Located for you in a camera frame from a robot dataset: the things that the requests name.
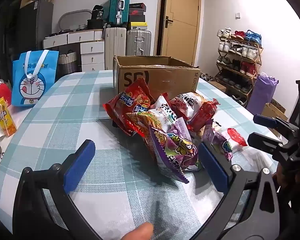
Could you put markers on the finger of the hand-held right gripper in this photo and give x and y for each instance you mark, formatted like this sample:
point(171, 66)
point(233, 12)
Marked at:
point(262, 142)
point(265, 121)

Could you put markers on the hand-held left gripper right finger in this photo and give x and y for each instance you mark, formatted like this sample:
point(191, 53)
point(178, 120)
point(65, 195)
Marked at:
point(213, 167)

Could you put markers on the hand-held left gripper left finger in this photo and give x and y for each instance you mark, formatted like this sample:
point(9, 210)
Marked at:
point(81, 165)

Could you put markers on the small purple snack bag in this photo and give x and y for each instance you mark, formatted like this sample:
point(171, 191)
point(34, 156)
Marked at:
point(221, 142)

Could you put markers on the large purple snack bag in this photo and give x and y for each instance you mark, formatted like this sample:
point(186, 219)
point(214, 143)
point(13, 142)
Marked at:
point(175, 152)

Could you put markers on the large red snack bag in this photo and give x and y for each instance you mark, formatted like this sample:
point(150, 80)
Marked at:
point(125, 102)

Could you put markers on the brown cardboard box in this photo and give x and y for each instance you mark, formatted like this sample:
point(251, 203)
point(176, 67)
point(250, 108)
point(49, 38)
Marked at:
point(165, 77)

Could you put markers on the person's right hand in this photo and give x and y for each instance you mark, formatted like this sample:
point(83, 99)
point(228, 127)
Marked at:
point(279, 178)

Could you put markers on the person's left hand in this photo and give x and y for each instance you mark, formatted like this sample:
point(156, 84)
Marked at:
point(139, 232)

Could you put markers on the printed cardboard box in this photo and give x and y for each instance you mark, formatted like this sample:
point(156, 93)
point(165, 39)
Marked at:
point(275, 110)

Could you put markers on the clear packet with red sweet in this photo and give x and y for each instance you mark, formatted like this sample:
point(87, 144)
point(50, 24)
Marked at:
point(236, 136)

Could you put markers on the red sausage packet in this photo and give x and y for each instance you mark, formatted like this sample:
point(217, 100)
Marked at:
point(203, 116)

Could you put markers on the shoe rack with shoes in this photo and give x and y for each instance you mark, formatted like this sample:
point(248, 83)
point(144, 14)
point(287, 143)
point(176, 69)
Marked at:
point(247, 67)

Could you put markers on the small plain cardboard box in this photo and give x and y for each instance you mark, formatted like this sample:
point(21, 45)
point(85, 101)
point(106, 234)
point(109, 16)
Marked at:
point(217, 86)

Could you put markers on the wooden shoe rack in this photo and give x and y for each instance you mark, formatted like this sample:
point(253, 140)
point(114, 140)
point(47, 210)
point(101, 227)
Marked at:
point(260, 57)

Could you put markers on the red and white snack bag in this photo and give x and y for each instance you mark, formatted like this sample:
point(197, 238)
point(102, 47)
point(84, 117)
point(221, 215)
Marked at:
point(187, 102)

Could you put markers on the pile of dark loose shoes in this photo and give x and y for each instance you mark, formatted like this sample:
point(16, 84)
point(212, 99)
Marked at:
point(207, 77)

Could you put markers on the white snack packet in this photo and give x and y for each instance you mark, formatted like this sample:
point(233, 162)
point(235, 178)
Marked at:
point(162, 112)

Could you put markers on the orange snack bag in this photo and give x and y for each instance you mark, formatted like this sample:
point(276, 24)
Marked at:
point(145, 120)

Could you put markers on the yellow drink carton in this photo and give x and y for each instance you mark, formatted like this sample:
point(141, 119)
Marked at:
point(3, 117)

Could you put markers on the blue cartoon tote bag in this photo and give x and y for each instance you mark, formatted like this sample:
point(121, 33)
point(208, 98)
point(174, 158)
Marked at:
point(34, 85)

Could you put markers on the wicker laundry basket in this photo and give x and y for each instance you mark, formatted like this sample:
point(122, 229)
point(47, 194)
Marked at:
point(68, 63)

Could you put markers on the red plush item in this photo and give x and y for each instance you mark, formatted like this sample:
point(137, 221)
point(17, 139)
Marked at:
point(3, 92)

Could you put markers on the white drawer cabinet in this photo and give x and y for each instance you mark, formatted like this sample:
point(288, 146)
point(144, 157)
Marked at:
point(92, 52)

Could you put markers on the cream suitcase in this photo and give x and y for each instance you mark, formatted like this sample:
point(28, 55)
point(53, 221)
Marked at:
point(115, 47)

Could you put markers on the wooden door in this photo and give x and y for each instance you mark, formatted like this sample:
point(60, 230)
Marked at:
point(182, 17)

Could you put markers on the silver suitcase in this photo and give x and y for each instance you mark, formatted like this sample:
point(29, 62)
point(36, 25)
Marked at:
point(138, 41)

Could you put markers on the black round box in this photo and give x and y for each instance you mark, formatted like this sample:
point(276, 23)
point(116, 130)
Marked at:
point(96, 24)

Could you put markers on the grey refrigerator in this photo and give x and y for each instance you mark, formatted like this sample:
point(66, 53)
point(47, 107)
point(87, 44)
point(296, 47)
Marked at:
point(37, 27)

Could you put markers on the yellow and black box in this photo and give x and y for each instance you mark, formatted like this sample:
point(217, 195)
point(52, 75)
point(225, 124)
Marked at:
point(137, 26)

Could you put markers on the black box with white label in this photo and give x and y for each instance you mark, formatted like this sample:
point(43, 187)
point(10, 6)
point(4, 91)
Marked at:
point(97, 12)

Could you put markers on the plain black shoe box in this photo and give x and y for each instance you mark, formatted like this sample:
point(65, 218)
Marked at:
point(137, 18)

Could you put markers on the teal suitcase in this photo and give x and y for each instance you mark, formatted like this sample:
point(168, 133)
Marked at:
point(116, 7)

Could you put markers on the black shoe box red logo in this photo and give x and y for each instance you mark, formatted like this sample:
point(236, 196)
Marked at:
point(137, 12)

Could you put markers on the grey oval frame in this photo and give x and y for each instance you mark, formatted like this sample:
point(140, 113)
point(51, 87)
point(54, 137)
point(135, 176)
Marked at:
point(75, 11)

